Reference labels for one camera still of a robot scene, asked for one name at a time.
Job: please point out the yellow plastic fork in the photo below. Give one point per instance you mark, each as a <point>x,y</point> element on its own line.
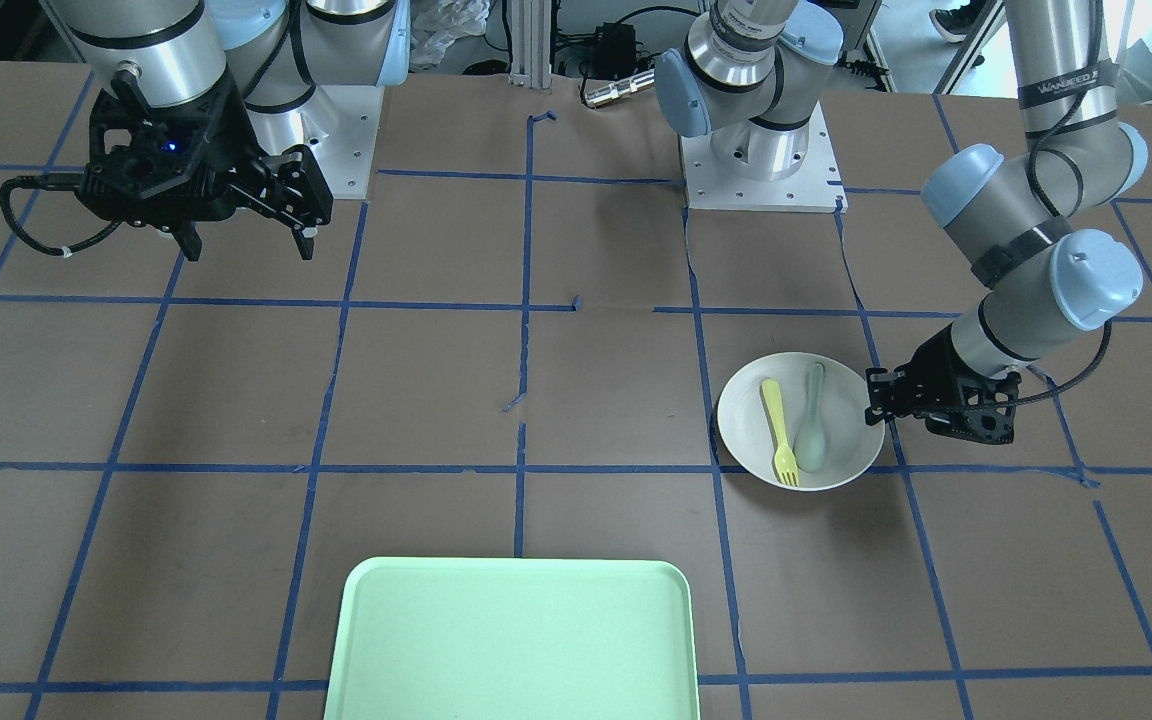
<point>784,461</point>

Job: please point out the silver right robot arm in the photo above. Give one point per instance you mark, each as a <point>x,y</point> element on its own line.
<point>277,51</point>

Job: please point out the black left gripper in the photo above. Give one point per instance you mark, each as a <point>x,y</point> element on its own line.
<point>939,367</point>

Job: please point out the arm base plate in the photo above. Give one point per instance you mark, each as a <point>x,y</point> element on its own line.
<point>750,168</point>
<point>340,124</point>

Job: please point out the light green plastic tray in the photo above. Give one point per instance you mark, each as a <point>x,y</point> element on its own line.
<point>423,638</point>

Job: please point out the pale green plastic spoon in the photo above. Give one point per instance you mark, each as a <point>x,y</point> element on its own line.
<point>811,443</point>

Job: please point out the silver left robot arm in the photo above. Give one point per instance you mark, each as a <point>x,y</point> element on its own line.
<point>749,76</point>

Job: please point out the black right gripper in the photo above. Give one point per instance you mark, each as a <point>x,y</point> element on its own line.
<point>236,145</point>

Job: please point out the white round plate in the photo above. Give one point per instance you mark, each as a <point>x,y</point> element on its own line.
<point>853,445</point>

